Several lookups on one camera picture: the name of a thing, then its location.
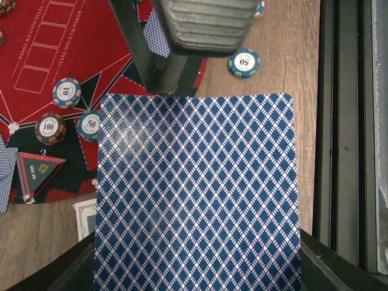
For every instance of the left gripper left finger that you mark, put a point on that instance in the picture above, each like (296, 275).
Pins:
(73, 270)

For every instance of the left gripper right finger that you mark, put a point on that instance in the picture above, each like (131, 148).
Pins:
(323, 269)

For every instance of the white card deck box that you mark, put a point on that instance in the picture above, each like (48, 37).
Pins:
(85, 217)

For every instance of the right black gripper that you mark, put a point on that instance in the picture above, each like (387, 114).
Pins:
(191, 27)

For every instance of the teal poker chip stack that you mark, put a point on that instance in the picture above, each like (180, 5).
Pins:
(244, 63)

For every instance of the red chip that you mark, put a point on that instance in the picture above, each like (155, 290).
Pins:
(6, 7)
(50, 128)

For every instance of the dealt blue playing card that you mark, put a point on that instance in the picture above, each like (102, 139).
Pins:
(8, 162)

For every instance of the round red black poker mat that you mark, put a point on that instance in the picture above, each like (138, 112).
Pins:
(43, 42)

